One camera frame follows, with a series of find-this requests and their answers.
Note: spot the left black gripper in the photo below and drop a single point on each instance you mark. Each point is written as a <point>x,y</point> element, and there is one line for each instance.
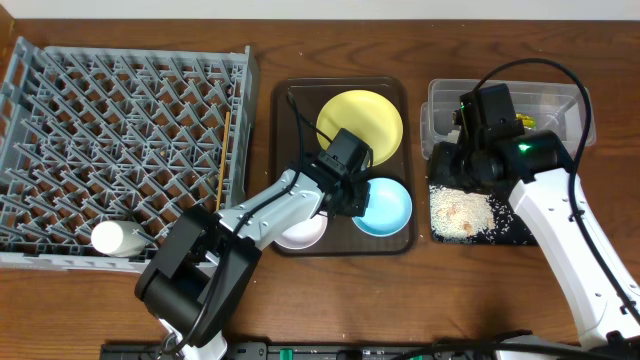
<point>351,201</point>

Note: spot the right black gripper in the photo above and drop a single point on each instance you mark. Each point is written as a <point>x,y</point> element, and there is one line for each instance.
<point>440,168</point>

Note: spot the light blue bowl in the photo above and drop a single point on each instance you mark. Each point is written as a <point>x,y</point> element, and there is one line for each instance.
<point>389,208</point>

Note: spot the green snack wrapper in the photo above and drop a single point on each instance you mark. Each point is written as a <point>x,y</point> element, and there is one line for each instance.
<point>528,122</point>

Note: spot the wooden chopstick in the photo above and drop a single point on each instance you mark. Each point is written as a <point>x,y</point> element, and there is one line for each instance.
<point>222,168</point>

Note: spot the white cup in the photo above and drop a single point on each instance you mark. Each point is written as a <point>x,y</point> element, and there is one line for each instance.
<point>118,238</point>

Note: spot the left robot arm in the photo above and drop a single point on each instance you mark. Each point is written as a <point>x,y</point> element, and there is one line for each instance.
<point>196,279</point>

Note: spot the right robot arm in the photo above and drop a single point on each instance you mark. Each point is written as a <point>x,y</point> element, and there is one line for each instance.
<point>495,154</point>

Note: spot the black rectangular waste tray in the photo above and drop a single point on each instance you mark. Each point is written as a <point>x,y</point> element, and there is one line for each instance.
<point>519,234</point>

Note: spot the spilled rice food waste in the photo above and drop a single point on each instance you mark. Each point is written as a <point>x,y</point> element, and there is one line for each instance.
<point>465,218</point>

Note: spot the clear plastic waste bin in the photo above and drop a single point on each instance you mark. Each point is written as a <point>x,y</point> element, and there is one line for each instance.
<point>556,107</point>

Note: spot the grey plastic dishwasher rack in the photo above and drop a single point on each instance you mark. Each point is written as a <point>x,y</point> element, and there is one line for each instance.
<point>96,134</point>

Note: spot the white pink round bowl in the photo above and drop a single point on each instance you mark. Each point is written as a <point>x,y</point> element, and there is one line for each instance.
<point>304,234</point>

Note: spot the yellow round plate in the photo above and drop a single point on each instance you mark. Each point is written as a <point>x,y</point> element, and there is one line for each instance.
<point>368,115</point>

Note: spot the dark brown serving tray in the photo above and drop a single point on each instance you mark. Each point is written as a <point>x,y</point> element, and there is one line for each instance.
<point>342,237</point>

